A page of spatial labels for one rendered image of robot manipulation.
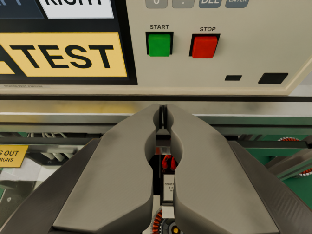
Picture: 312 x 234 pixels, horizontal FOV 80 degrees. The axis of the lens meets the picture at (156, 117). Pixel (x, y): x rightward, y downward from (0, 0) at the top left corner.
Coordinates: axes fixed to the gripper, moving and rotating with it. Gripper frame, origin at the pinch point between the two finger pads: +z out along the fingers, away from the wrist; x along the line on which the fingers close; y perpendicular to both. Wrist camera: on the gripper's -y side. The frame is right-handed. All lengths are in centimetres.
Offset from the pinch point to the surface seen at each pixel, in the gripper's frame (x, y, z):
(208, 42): 3.6, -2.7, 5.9
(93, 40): -5.9, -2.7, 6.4
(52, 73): -11.3, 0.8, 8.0
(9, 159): -18.7, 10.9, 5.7
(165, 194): 1.0, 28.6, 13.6
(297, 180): 38, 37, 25
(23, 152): -17.2, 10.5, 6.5
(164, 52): 0.1, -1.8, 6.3
